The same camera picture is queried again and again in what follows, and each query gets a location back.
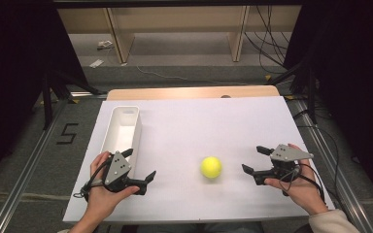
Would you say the black floor cable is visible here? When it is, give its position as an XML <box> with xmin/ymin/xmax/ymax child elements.
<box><xmin>292</xmin><ymin>109</ymin><xmax>342</xmax><ymax>208</ymax></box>

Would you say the white board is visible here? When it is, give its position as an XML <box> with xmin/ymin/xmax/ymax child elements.
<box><xmin>62</xmin><ymin>95</ymin><xmax>336</xmax><ymax>225</ymax></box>

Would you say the white plastic bin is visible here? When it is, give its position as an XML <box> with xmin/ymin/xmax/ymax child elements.
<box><xmin>100</xmin><ymin>105</ymin><xmax>143</xmax><ymax>180</ymax></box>

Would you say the bundle of black cables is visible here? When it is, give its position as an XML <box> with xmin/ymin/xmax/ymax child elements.
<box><xmin>244</xmin><ymin>5</ymin><xmax>293</xmax><ymax>76</ymax></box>

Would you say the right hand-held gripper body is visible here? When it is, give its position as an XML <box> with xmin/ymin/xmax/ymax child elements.
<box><xmin>261</xmin><ymin>144</ymin><xmax>315</xmax><ymax>189</ymax></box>

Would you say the wooden table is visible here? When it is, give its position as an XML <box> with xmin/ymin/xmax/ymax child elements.
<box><xmin>106</xmin><ymin>84</ymin><xmax>281</xmax><ymax>102</ymax></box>

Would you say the black metal stand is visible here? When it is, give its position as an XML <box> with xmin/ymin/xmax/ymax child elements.
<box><xmin>31</xmin><ymin>68</ymin><xmax>104</xmax><ymax>131</ymax></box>
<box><xmin>266</xmin><ymin>56</ymin><xmax>319</xmax><ymax>126</ymax></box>

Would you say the person's right hand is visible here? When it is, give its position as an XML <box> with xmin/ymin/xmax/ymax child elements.
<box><xmin>264</xmin><ymin>143</ymin><xmax>330</xmax><ymax>216</ymax></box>

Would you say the black curtain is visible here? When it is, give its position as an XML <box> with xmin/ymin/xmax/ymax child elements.
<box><xmin>282</xmin><ymin>0</ymin><xmax>373</xmax><ymax>205</ymax></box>
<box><xmin>0</xmin><ymin>0</ymin><xmax>90</xmax><ymax>192</ymax></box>

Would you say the yellow tennis ball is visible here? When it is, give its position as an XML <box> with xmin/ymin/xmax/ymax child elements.
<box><xmin>200</xmin><ymin>156</ymin><xmax>223</xmax><ymax>180</ymax></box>

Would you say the person's left hand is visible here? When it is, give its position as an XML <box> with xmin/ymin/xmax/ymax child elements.
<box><xmin>85</xmin><ymin>150</ymin><xmax>141</xmax><ymax>213</ymax></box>

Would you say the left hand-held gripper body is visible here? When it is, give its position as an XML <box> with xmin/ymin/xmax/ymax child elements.
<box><xmin>102</xmin><ymin>150</ymin><xmax>141</xmax><ymax>194</ymax></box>

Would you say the wooden shelf unit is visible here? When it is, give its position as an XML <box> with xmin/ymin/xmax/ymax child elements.
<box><xmin>57</xmin><ymin>5</ymin><xmax>303</xmax><ymax>65</ymax></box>

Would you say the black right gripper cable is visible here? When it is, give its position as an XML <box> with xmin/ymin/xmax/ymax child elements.
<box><xmin>278</xmin><ymin>161</ymin><xmax>326</xmax><ymax>206</ymax></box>

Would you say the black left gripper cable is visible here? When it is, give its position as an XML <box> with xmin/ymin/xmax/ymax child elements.
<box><xmin>72</xmin><ymin>156</ymin><xmax>115</xmax><ymax>200</ymax></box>

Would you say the white paper slip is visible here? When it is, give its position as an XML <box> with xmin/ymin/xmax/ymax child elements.
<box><xmin>88</xmin><ymin>58</ymin><xmax>105</xmax><ymax>69</ymax></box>

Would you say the long aluminium rail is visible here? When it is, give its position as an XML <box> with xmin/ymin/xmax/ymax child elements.
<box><xmin>0</xmin><ymin>99</ymin><xmax>70</xmax><ymax>233</ymax></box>
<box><xmin>291</xmin><ymin>97</ymin><xmax>373</xmax><ymax>233</ymax></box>

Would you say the white floor cable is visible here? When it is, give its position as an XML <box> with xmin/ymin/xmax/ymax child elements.
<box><xmin>135</xmin><ymin>65</ymin><xmax>251</xmax><ymax>87</ymax></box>

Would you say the short aluminium rail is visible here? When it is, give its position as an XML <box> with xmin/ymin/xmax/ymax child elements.
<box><xmin>69</xmin><ymin>91</ymin><xmax>109</xmax><ymax>99</ymax></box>

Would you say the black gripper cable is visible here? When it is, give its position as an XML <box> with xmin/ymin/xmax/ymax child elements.
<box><xmin>72</xmin><ymin>156</ymin><xmax>115</xmax><ymax>200</ymax></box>
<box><xmin>278</xmin><ymin>161</ymin><xmax>326</xmax><ymax>206</ymax></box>

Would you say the crumpled paper packet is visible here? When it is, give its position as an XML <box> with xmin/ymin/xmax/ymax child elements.
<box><xmin>96</xmin><ymin>40</ymin><xmax>116</xmax><ymax>50</ymax></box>

